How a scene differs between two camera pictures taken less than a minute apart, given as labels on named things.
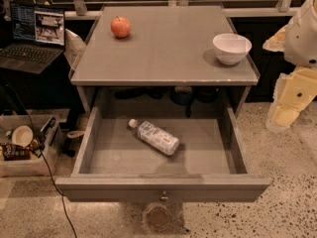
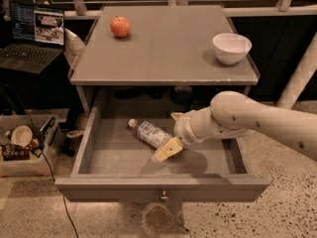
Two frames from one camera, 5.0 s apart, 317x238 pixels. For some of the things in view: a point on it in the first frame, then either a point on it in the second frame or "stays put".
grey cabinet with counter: (159, 60) stays put
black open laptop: (39, 37) stays put
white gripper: (302, 39) -> (183, 127)
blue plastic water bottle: (156, 137) stays put
